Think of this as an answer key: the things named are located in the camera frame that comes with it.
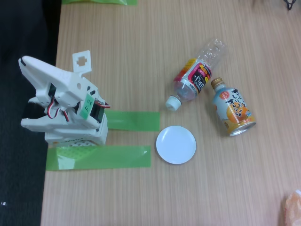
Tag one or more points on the clear plastic bottle pink label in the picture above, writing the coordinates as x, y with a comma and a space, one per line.
197, 77

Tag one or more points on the orange juice bottle can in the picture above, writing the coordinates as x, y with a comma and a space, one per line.
232, 110

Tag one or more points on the green paper label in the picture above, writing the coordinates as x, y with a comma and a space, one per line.
87, 106

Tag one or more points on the green tape strip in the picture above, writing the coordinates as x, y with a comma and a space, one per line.
134, 121
105, 157

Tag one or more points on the green plastic bag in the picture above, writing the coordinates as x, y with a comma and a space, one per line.
98, 2

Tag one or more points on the small white round plate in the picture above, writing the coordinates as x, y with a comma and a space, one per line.
176, 144

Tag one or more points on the small white object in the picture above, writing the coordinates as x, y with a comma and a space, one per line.
3, 204

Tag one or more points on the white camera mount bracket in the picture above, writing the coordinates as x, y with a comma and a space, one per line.
81, 69

